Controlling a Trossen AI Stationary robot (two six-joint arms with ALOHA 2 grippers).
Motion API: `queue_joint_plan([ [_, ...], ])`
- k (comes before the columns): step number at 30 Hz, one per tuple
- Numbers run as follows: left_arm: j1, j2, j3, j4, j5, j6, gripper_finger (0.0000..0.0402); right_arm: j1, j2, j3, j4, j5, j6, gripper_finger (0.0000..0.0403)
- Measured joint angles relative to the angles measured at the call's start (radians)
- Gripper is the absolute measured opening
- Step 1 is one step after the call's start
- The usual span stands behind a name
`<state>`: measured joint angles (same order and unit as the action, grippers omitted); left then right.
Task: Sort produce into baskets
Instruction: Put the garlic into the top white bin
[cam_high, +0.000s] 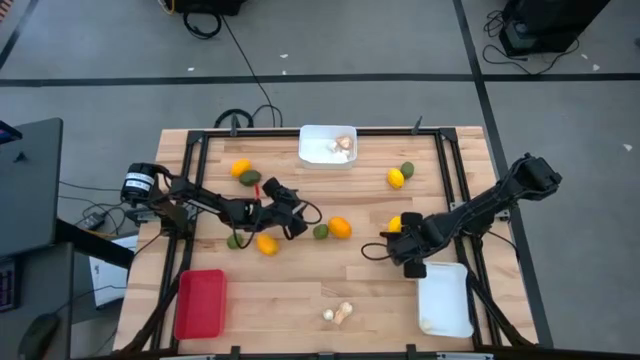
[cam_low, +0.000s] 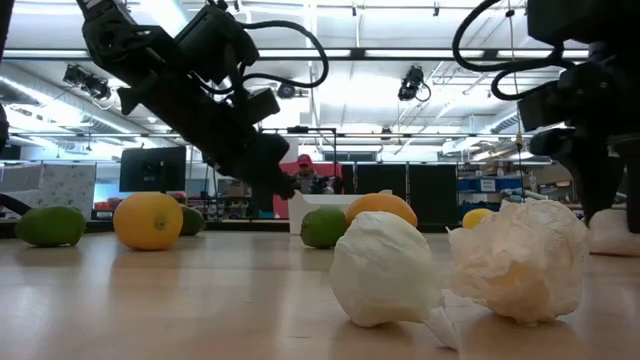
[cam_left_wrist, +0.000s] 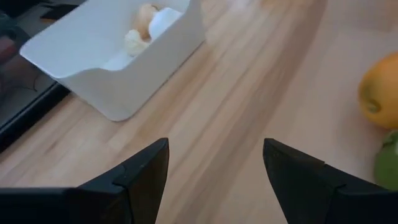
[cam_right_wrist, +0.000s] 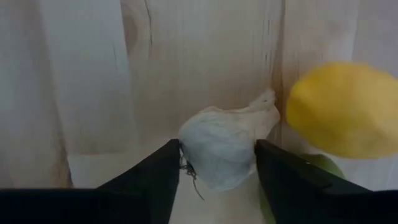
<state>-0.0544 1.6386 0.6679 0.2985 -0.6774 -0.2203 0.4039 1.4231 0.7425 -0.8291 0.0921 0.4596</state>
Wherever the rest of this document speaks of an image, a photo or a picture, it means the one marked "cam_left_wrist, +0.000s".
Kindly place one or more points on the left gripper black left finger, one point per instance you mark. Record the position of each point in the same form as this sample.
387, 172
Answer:
93, 202

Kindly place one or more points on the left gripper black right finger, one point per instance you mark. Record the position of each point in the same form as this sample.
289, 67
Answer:
326, 199

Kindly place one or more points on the orange yellow lemon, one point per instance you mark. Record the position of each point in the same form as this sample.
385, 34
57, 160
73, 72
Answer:
382, 90

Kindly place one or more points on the white garlic bulb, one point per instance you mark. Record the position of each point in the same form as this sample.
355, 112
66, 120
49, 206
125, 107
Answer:
135, 43

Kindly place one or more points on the green lime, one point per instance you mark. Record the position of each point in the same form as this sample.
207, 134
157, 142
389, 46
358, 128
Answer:
388, 165

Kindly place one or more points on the white plastic basket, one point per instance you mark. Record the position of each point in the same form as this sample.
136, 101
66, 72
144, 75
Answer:
93, 81

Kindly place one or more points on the black aluminium table frame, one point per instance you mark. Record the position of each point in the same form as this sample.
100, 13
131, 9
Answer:
25, 118

